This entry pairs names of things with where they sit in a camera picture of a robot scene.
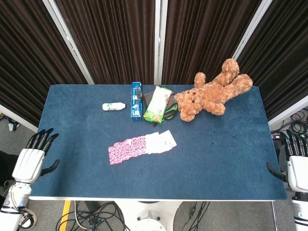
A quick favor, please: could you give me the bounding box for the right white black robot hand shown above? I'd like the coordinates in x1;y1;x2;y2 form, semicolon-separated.
266;129;308;193

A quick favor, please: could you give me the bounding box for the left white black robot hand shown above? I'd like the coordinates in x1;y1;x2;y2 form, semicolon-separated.
12;128;60;184

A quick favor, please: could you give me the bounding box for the yellow floor tape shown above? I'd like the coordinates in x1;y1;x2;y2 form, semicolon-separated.
59;201;72;231

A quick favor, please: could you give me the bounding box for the small white plastic bottle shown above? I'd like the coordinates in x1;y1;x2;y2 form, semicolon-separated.
102;102;126;112

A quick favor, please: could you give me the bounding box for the dark brown curtain panel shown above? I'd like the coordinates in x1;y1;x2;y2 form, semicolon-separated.
0;0;90;127
54;0;157;85
161;0;262;85
237;0;308;121

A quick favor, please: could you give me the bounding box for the blue table mat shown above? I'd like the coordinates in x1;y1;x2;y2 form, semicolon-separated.
29;84;288;201

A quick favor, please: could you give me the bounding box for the brown teddy bear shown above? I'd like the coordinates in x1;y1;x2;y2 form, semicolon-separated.
173;58;254;123

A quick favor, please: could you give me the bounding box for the pink patterned pouch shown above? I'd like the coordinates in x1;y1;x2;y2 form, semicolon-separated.
115;130;177;162

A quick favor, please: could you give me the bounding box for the blue cardboard box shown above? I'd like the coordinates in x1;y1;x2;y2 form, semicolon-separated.
130;82;143;122

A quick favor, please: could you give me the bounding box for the white table base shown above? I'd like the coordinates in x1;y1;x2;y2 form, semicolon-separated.
115;201;184;231

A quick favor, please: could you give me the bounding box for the black green fabric pouch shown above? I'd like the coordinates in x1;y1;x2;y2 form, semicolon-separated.
143;90;180;128

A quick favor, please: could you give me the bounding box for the green white snack bag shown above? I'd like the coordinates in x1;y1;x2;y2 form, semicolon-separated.
142;85;174;125

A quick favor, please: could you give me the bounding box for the black floor cable bundle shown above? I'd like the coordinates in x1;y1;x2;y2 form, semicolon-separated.
271;108;308;139
56;201;127;231

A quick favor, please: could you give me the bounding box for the white partition base rail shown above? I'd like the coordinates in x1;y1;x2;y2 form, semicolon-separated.
267;95;308;127
0;103;39;132

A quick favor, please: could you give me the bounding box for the black cable with green light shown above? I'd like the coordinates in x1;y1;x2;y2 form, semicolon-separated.
179;201;210;231

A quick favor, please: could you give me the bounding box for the white partition post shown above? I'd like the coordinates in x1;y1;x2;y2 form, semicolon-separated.
154;0;168;85
42;0;94;85
232;0;274;61

